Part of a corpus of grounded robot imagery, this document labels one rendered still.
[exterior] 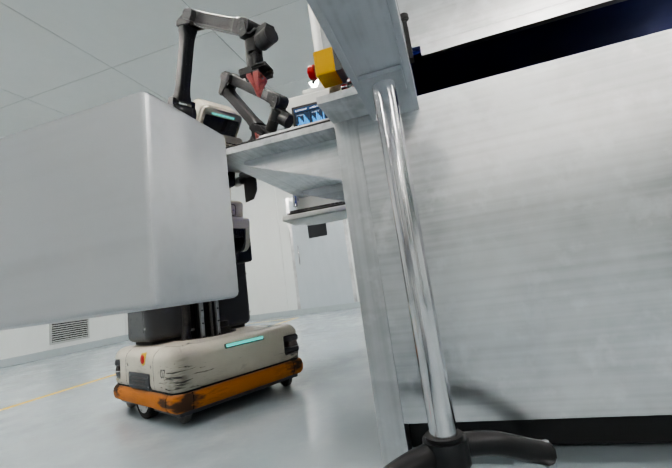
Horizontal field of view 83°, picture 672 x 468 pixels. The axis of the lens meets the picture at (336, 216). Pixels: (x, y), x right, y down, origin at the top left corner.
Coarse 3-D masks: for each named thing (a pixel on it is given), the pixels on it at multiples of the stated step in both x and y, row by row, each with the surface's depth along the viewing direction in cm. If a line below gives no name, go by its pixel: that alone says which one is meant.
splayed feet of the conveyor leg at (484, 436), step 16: (464, 432) 71; (480, 432) 71; (496, 432) 72; (416, 448) 67; (432, 448) 66; (448, 448) 65; (464, 448) 66; (480, 448) 69; (496, 448) 70; (512, 448) 70; (528, 448) 72; (544, 448) 73; (400, 464) 65; (416, 464) 65; (432, 464) 65; (448, 464) 65; (464, 464) 65; (544, 464) 73
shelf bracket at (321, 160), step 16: (320, 144) 116; (336, 144) 115; (256, 160) 122; (272, 160) 120; (288, 160) 119; (304, 160) 117; (320, 160) 116; (336, 160) 114; (320, 176) 115; (336, 176) 113
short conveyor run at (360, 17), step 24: (312, 0) 56; (336, 0) 57; (360, 0) 57; (384, 0) 58; (336, 24) 62; (360, 24) 63; (384, 24) 64; (336, 48) 68; (360, 48) 69; (384, 48) 70; (408, 48) 83; (360, 72) 77; (408, 72) 80; (360, 96) 87; (408, 96) 90
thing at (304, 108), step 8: (312, 88) 224; (320, 88) 223; (328, 88) 221; (304, 96) 223; (312, 96) 222; (288, 104) 225; (296, 104) 224; (304, 104) 223; (312, 104) 221; (296, 112) 223; (304, 112) 221; (312, 112) 220; (320, 112) 219; (296, 120) 222; (304, 120) 221; (312, 120) 219; (304, 200) 214; (312, 200) 213; (320, 200) 212; (328, 200) 211; (336, 200) 210; (296, 208) 215; (304, 208) 214; (312, 224) 227
